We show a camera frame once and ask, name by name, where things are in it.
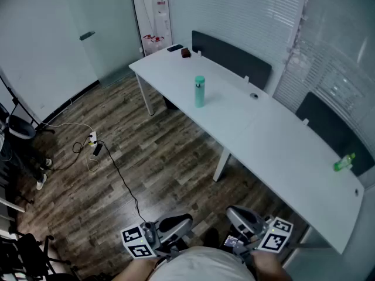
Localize black light stand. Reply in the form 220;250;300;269
0;74;56;135

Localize person's left forearm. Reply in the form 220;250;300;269
112;258;161;281

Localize grey round studio lamp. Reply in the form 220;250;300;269
7;114;36;140

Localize black office chair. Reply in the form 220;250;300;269
0;232;80;281

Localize dark grey desk divider panel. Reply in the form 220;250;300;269
295;91;375;177
191;30;272;91

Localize white desk leg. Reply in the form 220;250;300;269
135;73;155;116
213;148;231;183

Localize white window blinds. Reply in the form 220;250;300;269
272;0;375;163
166;0;308;64

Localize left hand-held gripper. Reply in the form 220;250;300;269
120;213;195;262

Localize person's right forearm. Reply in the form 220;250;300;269
251;249;292;281

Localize person's white shirt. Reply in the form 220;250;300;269
152;246;255;281

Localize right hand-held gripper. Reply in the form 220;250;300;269
226;205;294;259

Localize black waste bin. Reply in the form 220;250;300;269
162;95;179;111

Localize white cable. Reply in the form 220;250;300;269
40;121;94;137

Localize looped black cable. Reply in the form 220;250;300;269
46;136;91;171

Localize person's right leg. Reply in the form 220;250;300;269
202;227;220;249

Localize black device with screen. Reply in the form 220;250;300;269
223;235;240;248

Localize long black cable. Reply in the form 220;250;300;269
98;140;147;224

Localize green plastic bottle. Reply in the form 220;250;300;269
333;152;357;172

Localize white water dispenser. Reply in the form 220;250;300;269
151;0;173;45

